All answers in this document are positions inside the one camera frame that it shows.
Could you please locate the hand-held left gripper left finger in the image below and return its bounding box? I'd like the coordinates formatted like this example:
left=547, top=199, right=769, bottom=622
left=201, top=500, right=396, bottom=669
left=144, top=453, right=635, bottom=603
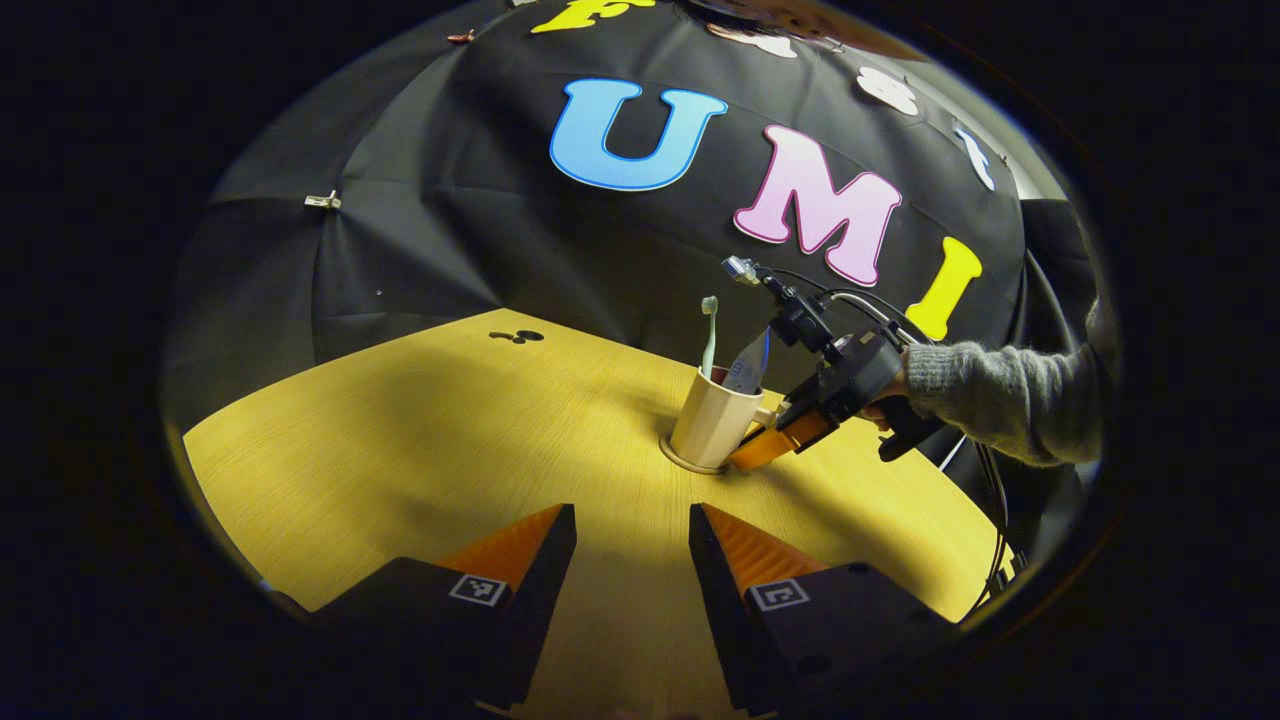
left=298, top=503, right=578, bottom=709

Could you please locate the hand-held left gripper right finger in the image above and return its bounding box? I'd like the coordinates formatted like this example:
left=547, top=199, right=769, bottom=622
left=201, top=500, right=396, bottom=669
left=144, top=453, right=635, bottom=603
left=688, top=502, right=959, bottom=716

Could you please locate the beige cup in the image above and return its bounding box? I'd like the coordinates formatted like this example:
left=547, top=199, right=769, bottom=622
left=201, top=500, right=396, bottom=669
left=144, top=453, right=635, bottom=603
left=668, top=365, right=781, bottom=471

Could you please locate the white toothpaste tube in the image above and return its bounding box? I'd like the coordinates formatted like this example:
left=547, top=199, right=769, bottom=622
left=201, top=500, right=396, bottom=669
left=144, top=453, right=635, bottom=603
left=720, top=328, right=773, bottom=396

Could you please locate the round brown coaster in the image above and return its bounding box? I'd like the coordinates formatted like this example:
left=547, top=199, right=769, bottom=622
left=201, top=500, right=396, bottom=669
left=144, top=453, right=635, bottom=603
left=659, top=432, right=736, bottom=476

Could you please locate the wooden desktop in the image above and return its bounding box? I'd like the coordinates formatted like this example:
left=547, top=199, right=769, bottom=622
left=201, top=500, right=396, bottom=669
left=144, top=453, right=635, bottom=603
left=183, top=308, right=1016, bottom=720

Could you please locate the black backdrop cloth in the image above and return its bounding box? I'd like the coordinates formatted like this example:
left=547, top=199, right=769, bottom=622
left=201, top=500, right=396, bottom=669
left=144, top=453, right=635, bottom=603
left=165, top=0, right=1101, bottom=441

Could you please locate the thin black cable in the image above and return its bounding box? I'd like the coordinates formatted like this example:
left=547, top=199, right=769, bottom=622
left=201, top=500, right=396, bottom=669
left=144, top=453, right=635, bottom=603
left=975, top=440, right=1013, bottom=601

